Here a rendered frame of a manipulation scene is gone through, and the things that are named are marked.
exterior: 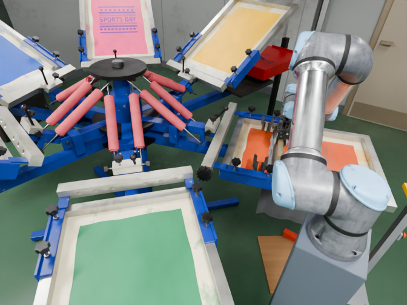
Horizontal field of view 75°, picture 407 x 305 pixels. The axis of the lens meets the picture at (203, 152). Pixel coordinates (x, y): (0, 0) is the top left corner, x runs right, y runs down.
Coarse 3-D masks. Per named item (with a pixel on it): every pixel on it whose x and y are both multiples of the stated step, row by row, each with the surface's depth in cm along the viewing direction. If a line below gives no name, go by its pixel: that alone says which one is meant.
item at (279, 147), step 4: (280, 120) 156; (280, 140) 139; (276, 144) 145; (280, 144) 137; (276, 148) 139; (280, 148) 134; (276, 152) 134; (280, 152) 131; (276, 156) 130; (280, 156) 129; (276, 160) 131
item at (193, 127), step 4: (188, 124) 152; (192, 124) 152; (196, 124) 152; (200, 124) 152; (204, 124) 152; (188, 128) 152; (192, 128) 151; (196, 128) 150; (200, 128) 149; (204, 128) 149; (192, 132) 152; (196, 132) 152; (212, 136) 150
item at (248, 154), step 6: (246, 150) 148; (252, 150) 148; (258, 150) 149; (264, 150) 149; (246, 156) 144; (252, 156) 144; (258, 156) 144; (264, 156) 144; (246, 162) 140; (252, 162) 140; (246, 168) 136; (252, 168) 136; (258, 168) 136
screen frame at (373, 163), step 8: (240, 120) 167; (248, 120) 170; (256, 120) 169; (240, 128) 159; (232, 136) 152; (328, 136) 161; (336, 136) 160; (344, 136) 159; (352, 136) 157; (360, 136) 157; (368, 136) 157; (232, 144) 146; (368, 144) 150; (232, 152) 140; (368, 152) 144; (224, 160) 134; (368, 160) 142; (376, 160) 139; (376, 168) 133; (384, 176) 129; (392, 200) 116; (392, 208) 114
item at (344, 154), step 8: (248, 136) 159; (256, 136) 160; (264, 136) 160; (248, 144) 153; (256, 144) 153; (264, 144) 153; (328, 144) 156; (336, 144) 156; (344, 144) 156; (336, 152) 149; (344, 152) 149; (352, 152) 150; (336, 160) 143; (344, 160) 144; (352, 160) 144
